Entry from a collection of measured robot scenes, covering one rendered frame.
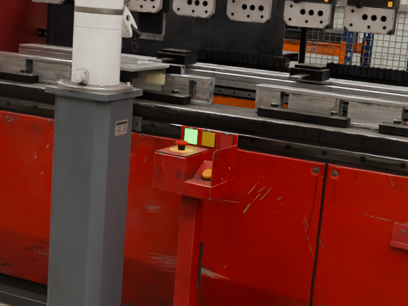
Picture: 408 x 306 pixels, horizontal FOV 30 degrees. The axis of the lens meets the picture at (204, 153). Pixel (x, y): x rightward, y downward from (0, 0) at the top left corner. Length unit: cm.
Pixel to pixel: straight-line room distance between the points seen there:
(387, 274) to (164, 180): 75
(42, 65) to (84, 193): 115
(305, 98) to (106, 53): 86
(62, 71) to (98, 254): 113
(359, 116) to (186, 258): 71
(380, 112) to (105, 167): 97
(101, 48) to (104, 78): 7
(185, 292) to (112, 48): 88
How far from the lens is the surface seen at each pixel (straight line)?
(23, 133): 290
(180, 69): 269
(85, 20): 188
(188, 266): 239
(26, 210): 296
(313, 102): 252
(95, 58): 187
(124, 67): 249
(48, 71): 296
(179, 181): 227
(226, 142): 235
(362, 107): 248
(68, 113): 190
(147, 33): 276
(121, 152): 193
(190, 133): 240
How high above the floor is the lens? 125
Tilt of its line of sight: 12 degrees down
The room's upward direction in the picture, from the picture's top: 5 degrees clockwise
